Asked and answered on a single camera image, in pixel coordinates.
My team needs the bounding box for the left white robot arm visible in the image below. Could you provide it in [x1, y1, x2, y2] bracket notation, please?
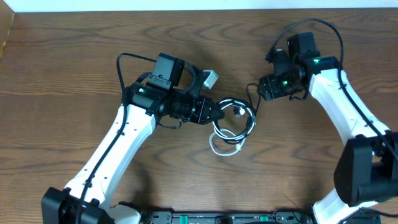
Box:
[41, 53, 224, 223]

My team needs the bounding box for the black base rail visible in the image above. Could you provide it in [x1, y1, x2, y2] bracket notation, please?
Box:
[108, 202, 382, 224]

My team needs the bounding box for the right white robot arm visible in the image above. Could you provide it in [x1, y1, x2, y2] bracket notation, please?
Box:
[258, 32, 397, 223]

